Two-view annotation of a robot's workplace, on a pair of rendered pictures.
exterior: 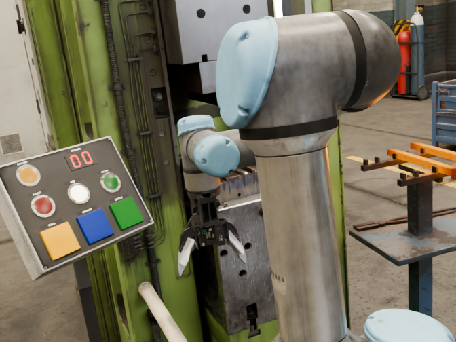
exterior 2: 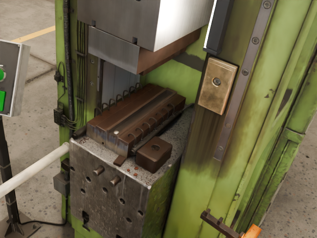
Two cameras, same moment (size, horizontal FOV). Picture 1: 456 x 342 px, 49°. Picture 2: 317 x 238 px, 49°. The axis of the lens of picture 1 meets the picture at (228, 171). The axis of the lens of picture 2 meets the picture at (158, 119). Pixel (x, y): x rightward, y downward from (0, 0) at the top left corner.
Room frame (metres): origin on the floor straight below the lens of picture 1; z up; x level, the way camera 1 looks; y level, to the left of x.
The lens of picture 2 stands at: (1.09, -0.91, 1.80)
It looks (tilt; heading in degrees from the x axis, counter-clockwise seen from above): 36 degrees down; 50
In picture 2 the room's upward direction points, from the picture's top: 10 degrees clockwise
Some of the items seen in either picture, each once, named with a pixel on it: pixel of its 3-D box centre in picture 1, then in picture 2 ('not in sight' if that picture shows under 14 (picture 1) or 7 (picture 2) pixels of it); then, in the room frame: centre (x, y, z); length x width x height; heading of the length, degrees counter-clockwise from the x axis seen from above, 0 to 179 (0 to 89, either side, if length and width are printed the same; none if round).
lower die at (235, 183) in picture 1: (218, 171); (139, 114); (1.79, 0.04, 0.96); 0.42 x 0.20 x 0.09; 22
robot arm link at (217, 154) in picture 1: (220, 151); not in sight; (0.94, 0.01, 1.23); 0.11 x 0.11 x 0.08; 17
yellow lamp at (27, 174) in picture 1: (28, 175); not in sight; (1.21, 0.49, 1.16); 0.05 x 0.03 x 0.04; 112
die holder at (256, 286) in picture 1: (237, 233); (144, 165); (1.82, -0.01, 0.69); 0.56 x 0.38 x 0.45; 22
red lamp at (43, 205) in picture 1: (43, 205); not in sight; (1.18, 0.46, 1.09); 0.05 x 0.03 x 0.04; 112
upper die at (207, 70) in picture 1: (206, 72); (150, 32); (1.79, 0.04, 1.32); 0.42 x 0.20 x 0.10; 22
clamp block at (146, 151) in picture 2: not in sight; (154, 154); (1.71, -0.19, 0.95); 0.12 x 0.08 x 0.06; 22
